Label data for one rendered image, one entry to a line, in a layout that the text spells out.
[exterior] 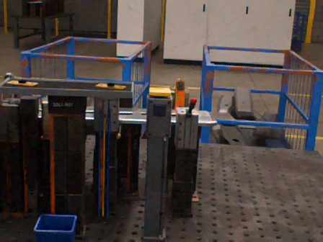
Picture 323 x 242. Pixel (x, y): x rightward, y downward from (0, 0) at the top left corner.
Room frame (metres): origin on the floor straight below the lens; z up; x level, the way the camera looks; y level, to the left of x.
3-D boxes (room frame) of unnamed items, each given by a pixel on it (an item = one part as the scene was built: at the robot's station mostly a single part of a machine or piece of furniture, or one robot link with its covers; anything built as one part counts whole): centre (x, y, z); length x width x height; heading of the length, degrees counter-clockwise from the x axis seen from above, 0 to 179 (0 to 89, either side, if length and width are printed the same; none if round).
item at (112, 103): (1.52, 0.18, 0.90); 0.13 x 0.10 x 0.41; 3
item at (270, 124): (3.86, -0.72, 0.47); 1.20 x 0.80 x 0.95; 177
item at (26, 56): (4.01, 0.57, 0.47); 1.20 x 0.80 x 0.95; 175
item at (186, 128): (1.53, -0.09, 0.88); 0.11 x 0.10 x 0.36; 3
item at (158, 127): (1.36, 0.01, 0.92); 0.08 x 0.08 x 0.44; 3
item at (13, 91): (1.34, 0.27, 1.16); 0.37 x 0.14 x 0.02; 93
